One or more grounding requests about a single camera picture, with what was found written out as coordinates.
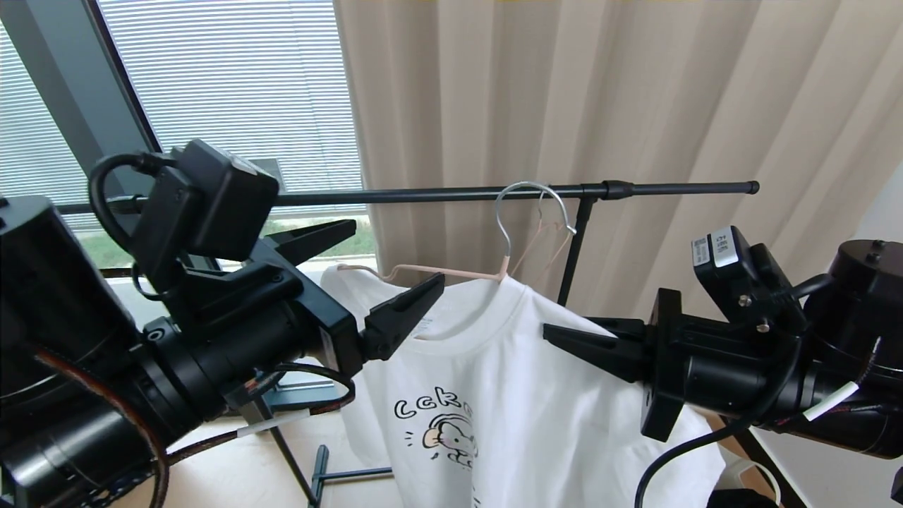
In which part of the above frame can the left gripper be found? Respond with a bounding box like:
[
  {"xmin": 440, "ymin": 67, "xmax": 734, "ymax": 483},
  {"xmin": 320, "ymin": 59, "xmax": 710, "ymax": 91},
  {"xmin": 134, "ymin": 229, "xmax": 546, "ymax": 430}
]
[{"xmin": 143, "ymin": 219, "xmax": 447, "ymax": 428}]

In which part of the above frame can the black clothes rack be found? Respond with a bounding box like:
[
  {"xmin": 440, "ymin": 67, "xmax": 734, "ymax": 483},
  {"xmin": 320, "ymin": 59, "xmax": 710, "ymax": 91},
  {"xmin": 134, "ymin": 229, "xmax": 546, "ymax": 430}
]
[{"xmin": 56, "ymin": 180, "xmax": 761, "ymax": 507}]

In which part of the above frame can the white laundry basket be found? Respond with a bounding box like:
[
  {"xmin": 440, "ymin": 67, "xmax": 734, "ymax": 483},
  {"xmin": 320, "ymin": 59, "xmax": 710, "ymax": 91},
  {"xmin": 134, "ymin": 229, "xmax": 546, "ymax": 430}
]
[{"xmin": 709, "ymin": 452, "xmax": 784, "ymax": 508}]

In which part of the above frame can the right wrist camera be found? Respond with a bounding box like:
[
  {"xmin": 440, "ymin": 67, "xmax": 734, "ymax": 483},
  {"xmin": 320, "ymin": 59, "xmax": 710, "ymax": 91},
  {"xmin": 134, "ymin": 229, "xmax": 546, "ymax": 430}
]
[{"xmin": 690, "ymin": 224, "xmax": 808, "ymax": 336}]

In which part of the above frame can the white printed T-shirt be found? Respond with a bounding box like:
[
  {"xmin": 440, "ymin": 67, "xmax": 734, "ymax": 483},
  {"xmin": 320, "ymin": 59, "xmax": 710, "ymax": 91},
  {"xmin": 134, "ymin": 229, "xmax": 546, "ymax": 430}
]
[{"xmin": 321, "ymin": 267, "xmax": 727, "ymax": 508}]

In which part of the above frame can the black cable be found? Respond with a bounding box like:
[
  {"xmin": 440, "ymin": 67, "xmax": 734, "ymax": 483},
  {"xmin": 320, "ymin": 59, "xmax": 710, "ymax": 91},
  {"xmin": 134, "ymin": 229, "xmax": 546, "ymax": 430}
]
[
  {"xmin": 87, "ymin": 151, "xmax": 177, "ymax": 255},
  {"xmin": 633, "ymin": 272, "xmax": 837, "ymax": 508}
]

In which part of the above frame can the pink clothes hanger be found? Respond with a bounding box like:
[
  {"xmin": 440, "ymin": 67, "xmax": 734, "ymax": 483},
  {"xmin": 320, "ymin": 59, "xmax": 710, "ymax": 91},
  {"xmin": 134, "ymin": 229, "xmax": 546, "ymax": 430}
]
[
  {"xmin": 337, "ymin": 181, "xmax": 578, "ymax": 283},
  {"xmin": 509, "ymin": 187, "xmax": 574, "ymax": 277}
]

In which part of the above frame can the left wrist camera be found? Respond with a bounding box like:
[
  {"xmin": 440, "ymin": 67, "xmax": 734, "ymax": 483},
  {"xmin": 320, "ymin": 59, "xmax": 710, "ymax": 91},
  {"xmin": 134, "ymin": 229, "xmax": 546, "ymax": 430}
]
[{"xmin": 131, "ymin": 138, "xmax": 280, "ymax": 290}]

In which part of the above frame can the beige curtain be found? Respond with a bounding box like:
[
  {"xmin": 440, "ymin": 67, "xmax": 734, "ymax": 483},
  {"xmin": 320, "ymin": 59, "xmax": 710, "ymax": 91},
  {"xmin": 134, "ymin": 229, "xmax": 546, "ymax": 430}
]
[{"xmin": 333, "ymin": 0, "xmax": 903, "ymax": 353}]

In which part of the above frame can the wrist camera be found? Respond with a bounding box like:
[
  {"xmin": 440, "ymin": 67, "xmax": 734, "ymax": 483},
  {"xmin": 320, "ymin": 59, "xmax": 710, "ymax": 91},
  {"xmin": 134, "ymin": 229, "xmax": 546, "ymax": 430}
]
[
  {"xmin": 690, "ymin": 224, "xmax": 808, "ymax": 336},
  {"xmin": 131, "ymin": 138, "xmax": 280, "ymax": 290}
]

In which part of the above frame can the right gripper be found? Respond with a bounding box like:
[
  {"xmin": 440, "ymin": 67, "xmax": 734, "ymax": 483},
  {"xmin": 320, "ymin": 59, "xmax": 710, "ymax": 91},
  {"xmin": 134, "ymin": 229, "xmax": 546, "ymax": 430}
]
[{"xmin": 541, "ymin": 287, "xmax": 806, "ymax": 444}]

